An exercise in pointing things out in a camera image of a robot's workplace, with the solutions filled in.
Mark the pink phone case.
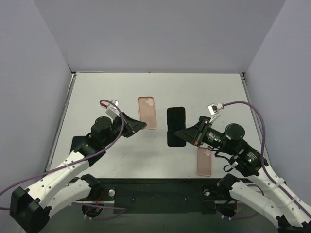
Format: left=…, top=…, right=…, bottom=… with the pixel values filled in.
left=196, top=147, right=212, bottom=177

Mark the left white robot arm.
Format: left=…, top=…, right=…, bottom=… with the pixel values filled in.
left=9, top=112, right=146, bottom=233

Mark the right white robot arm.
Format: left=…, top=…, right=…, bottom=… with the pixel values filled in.
left=175, top=116, right=311, bottom=233

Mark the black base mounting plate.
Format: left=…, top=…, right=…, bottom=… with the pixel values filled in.
left=83, top=178, right=237, bottom=214

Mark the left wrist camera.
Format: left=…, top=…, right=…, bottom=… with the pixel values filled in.
left=105, top=100, right=120, bottom=120

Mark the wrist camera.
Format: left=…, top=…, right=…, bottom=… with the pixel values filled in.
left=208, top=103, right=224, bottom=123
left=105, top=100, right=120, bottom=120

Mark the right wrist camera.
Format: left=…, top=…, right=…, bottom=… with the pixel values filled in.
left=208, top=103, right=224, bottom=123

